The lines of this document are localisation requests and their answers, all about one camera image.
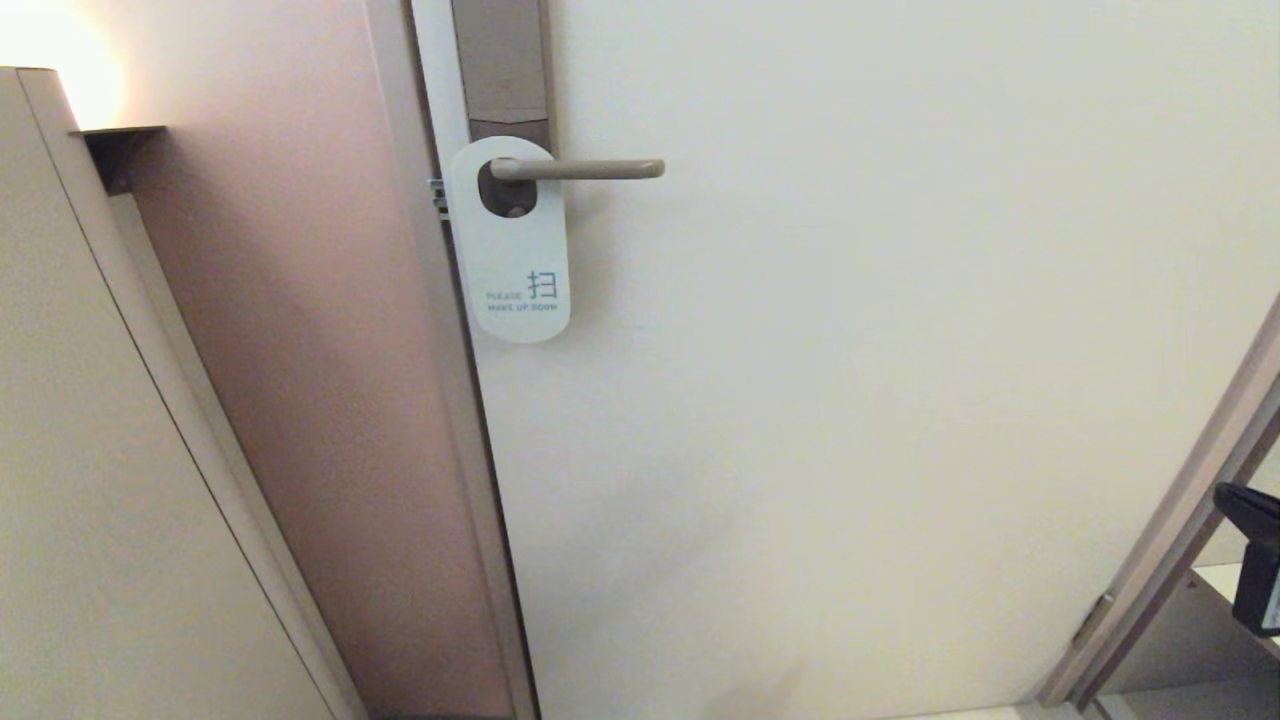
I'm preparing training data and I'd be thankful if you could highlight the dark wall lamp bracket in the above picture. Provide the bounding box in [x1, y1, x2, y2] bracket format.
[72, 126, 168, 196]

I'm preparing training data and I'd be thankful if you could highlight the white shelf board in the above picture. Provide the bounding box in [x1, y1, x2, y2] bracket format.
[1188, 562, 1280, 661]

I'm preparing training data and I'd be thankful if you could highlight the beige cabinet panel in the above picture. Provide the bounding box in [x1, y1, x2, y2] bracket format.
[0, 66, 369, 720]

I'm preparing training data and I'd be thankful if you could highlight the brown metal lock plate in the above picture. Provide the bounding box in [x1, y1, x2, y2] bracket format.
[452, 0, 557, 220]

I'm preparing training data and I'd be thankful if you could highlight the white door hanger sign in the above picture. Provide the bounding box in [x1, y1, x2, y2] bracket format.
[446, 136, 573, 346]

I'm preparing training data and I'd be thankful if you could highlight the beige door frame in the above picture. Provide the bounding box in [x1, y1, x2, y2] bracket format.
[362, 0, 541, 720]

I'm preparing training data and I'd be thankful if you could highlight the small metal frame hinge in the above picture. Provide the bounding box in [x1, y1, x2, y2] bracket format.
[1072, 592, 1116, 649]

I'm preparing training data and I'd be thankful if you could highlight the white room door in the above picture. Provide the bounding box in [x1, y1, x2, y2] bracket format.
[413, 0, 1280, 720]

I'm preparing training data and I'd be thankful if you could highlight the beige metal door handle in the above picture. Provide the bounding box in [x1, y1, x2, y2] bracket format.
[490, 157, 666, 183]

